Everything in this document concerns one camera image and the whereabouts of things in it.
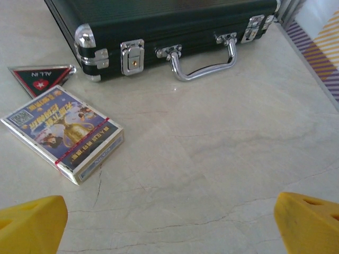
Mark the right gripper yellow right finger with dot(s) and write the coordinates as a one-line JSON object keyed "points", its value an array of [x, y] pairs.
{"points": [[307, 225]]}

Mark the triangular all-in token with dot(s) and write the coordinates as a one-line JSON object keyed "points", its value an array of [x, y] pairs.
{"points": [[39, 79]]}

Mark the aluminium frame post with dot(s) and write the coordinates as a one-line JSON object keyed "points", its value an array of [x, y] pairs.
{"points": [[287, 10]]}

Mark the boxed playing card deck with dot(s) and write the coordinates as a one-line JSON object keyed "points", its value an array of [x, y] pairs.
{"points": [[63, 132]]}

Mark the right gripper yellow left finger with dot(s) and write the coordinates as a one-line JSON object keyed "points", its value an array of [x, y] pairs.
{"points": [[29, 225]]}

